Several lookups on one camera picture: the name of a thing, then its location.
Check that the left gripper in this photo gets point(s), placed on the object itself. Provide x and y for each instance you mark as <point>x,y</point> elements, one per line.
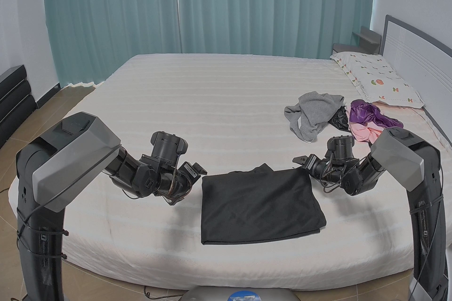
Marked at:
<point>174,188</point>

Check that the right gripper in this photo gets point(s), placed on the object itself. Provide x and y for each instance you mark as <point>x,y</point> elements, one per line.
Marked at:
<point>319,167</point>

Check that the black T-shirt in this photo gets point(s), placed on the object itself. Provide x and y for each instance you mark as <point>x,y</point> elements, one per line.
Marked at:
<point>257,204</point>

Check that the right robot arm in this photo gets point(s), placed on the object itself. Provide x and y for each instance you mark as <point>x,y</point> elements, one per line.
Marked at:
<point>399,158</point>

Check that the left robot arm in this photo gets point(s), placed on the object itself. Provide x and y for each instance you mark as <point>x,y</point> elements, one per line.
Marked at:
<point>70,151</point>

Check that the bed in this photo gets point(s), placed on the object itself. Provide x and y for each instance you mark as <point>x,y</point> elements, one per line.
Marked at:
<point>219,98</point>

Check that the grey garment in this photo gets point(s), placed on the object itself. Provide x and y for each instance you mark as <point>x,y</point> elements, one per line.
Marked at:
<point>314,109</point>

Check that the black glossy garment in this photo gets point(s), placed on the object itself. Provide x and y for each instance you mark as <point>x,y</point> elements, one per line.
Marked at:
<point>339,119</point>

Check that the pink garment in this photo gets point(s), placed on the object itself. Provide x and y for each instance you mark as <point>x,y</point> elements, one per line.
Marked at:
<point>362,133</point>

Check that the purple garment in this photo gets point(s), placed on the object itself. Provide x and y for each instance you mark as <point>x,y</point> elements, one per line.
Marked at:
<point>370,114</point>

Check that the white printed pillow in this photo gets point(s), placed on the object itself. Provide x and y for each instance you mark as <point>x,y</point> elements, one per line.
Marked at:
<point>378,77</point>

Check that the grey bedside table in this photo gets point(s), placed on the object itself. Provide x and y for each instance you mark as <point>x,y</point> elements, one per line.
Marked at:
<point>367,36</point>

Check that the black chest of drawers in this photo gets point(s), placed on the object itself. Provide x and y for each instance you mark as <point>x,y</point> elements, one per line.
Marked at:
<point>14,102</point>

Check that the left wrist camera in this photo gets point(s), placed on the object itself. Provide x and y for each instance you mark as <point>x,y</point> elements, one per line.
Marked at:
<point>194,172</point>

